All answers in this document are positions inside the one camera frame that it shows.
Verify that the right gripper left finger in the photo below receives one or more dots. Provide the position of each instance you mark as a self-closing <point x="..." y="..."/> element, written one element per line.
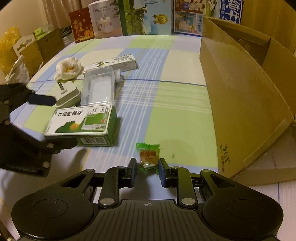
<point x="114" y="179"/>

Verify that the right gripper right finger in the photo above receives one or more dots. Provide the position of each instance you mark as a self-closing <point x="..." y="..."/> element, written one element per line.
<point x="181" y="179"/>

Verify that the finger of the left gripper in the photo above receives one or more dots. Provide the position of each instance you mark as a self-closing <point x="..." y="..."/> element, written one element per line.
<point x="42" y="100"/>
<point x="55" y="145"/>

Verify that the white power adapter plug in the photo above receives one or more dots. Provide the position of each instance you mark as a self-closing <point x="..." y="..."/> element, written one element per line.
<point x="67" y="95"/>

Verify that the green candy packet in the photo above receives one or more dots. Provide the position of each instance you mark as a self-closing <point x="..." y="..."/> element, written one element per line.
<point x="149" y="156"/>

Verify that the white knitted cloth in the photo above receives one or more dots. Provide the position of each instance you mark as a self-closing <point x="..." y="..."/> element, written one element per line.
<point x="67" y="69"/>

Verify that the green white medicine box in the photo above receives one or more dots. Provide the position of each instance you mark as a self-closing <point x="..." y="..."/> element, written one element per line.
<point x="92" y="125"/>

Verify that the clear plastic case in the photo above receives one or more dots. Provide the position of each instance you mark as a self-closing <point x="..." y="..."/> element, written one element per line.
<point x="98" y="86"/>

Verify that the white long ointment box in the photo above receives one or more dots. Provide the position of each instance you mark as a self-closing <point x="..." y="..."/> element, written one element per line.
<point x="124" y="63"/>

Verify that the silver foil bag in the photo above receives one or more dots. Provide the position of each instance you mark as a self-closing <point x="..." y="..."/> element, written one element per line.
<point x="19" y="72"/>

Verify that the brown cardboard boxes stack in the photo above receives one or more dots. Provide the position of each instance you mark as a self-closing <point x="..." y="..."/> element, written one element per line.
<point x="37" y="52"/>

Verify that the green tissue packs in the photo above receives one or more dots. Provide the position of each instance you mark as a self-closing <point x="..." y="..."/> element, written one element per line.
<point x="43" y="31"/>

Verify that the checkered bed sheet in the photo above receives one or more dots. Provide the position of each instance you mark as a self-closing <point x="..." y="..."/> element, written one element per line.
<point x="164" y="101"/>

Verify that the yellow plastic bag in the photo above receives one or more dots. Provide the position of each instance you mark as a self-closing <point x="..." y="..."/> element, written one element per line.
<point x="8" y="55"/>

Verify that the red gift box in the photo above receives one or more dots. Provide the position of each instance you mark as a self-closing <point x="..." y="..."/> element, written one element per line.
<point x="81" y="25"/>

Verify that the white humidifier box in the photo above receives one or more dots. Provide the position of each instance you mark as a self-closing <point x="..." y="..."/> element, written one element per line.
<point x="105" y="19"/>

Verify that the green blue milk carton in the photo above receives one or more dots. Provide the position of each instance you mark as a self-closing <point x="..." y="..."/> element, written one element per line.
<point x="146" y="17"/>

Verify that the brown cardboard box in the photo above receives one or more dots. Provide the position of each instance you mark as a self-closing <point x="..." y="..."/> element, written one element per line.
<point x="250" y="79"/>

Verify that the blue cartoon milk carton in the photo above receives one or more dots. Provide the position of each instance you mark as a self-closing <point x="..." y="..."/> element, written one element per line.
<point x="189" y="14"/>

